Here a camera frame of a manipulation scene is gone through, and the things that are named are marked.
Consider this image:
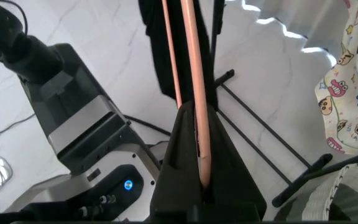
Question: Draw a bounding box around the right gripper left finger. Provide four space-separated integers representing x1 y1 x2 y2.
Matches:
150 101 205 222

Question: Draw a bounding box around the black clothes rack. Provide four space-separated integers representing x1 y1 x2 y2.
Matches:
209 0 358 208

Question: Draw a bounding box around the pink clothes hanger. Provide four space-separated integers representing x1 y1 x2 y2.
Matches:
161 0 213 189

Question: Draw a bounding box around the black cable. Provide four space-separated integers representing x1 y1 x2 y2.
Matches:
122 114 172 138
0 112 37 152

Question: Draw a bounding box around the cream printed garment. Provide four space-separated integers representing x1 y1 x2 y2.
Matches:
314 0 358 156

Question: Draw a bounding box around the white laundry basket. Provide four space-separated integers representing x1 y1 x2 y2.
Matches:
274 163 358 222

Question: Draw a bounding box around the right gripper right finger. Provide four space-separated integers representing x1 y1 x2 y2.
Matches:
203 104 267 222

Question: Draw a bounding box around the white curtain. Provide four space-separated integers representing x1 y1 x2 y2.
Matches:
225 0 354 60

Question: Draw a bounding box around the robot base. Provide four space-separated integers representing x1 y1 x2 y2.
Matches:
4 42 171 222

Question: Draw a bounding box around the black garment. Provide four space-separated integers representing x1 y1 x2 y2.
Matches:
137 0 219 110

